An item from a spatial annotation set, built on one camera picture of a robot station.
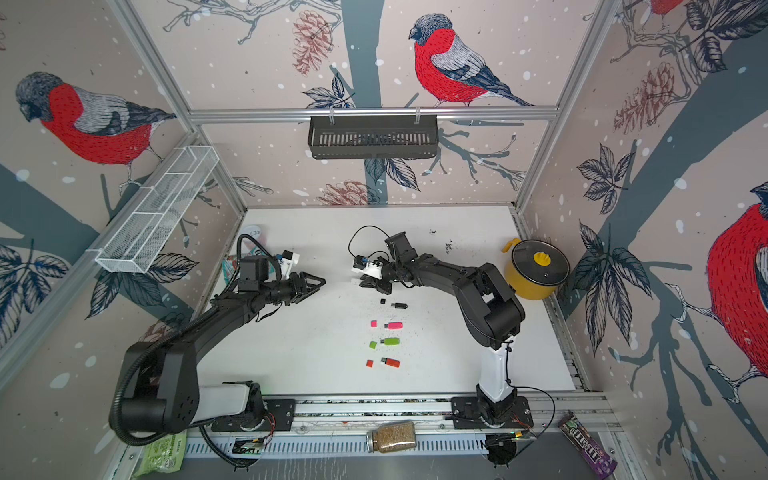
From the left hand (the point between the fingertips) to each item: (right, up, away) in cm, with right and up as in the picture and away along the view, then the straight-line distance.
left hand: (325, 279), depth 84 cm
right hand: (+11, 0, +9) cm, 14 cm away
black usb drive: (+22, -10, +9) cm, 25 cm away
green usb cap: (+14, -19, +2) cm, 24 cm away
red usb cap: (+13, -23, -2) cm, 27 cm away
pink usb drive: (+20, -15, +6) cm, 26 cm away
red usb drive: (+19, -23, -2) cm, 30 cm away
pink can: (-33, +14, +23) cm, 42 cm away
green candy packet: (-37, +1, +16) cm, 40 cm away
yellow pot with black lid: (+66, +2, +10) cm, 67 cm away
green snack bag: (-34, -39, -16) cm, 54 cm away
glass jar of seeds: (+19, -34, -17) cm, 42 cm away
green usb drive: (+19, -18, +2) cm, 26 cm away
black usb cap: (+16, -9, +11) cm, 22 cm away
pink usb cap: (+14, -15, +6) cm, 21 cm away
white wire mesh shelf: (-44, +11, -12) cm, 47 cm away
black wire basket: (+12, +48, +22) cm, 55 cm away
